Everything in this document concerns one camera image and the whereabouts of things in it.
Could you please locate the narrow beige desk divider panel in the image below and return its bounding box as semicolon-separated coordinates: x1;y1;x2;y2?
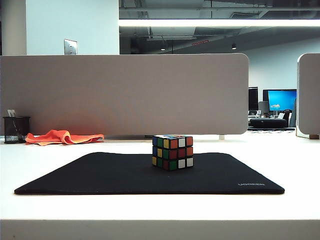
295;52;320;138

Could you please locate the orange cloth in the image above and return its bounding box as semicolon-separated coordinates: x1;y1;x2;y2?
24;129;105;146

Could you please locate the black fabric mouse pad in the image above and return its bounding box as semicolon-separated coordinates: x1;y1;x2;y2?
13;151;286;196

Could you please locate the wide beige desk divider panel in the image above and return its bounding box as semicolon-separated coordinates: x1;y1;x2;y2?
0;52;250;136

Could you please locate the black round ottoman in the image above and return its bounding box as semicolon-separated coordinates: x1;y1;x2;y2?
249;117;288;128

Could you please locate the multicolour puzzle cube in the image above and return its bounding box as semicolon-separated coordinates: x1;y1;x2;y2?
151;134;195;173

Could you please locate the silver wall plate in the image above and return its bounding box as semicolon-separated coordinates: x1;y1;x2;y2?
63;38;78;56

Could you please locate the blue screen monitor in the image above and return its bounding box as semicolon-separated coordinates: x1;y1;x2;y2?
262;88;298;114

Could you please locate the black mesh pen holder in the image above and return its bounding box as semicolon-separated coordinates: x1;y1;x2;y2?
2;116;31;145

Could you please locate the dark switched-off monitor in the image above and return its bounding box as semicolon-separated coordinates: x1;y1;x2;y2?
248;86;259;111

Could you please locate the long ceiling light strip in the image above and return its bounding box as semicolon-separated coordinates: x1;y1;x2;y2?
118;19;320;27

